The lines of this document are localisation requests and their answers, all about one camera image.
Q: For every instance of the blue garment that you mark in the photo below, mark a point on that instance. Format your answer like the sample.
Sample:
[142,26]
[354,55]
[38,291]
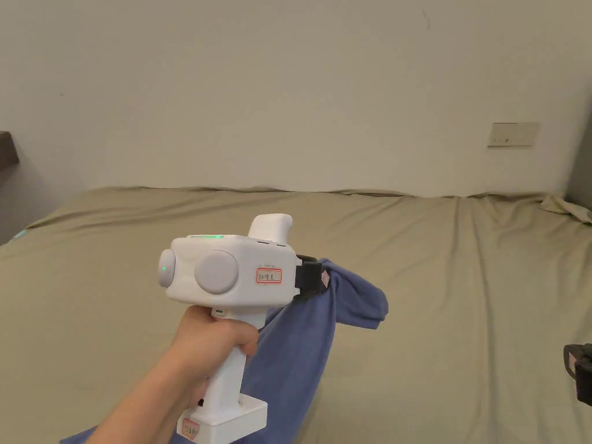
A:
[300,351]

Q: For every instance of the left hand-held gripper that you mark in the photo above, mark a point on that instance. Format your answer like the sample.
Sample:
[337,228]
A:
[231,273]

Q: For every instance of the beige wall socket plate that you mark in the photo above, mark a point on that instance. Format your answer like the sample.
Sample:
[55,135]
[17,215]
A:
[512,134]

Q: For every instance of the person's left hand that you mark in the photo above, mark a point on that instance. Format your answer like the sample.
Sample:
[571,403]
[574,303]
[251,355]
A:
[208,342]

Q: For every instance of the grey padded headboard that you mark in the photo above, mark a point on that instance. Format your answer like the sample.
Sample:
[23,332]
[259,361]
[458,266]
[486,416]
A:
[582,182]

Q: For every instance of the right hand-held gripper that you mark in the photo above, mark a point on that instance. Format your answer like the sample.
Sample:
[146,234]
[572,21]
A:
[585,381]

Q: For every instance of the bed with beige sheet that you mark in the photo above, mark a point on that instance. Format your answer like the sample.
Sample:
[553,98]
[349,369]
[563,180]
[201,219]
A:
[439,286]

